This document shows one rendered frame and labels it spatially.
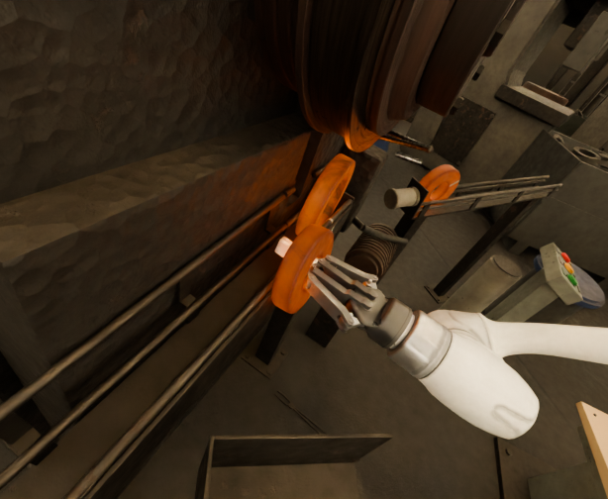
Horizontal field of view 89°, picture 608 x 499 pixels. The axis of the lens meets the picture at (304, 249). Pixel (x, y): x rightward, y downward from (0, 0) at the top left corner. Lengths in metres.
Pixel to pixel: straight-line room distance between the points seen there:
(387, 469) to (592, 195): 2.14
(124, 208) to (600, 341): 0.67
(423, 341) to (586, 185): 2.29
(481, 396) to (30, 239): 0.52
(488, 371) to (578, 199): 2.28
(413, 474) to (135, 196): 1.20
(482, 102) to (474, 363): 2.85
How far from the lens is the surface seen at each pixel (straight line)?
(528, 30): 3.21
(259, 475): 0.48
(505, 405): 0.54
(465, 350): 0.51
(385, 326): 0.48
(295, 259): 0.45
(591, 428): 1.35
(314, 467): 0.50
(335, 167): 0.56
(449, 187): 1.08
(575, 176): 2.63
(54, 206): 0.32
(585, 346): 0.68
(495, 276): 1.33
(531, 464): 1.64
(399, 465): 1.29
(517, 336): 0.69
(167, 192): 0.34
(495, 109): 3.20
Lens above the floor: 1.07
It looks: 40 degrees down
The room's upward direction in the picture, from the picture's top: 24 degrees clockwise
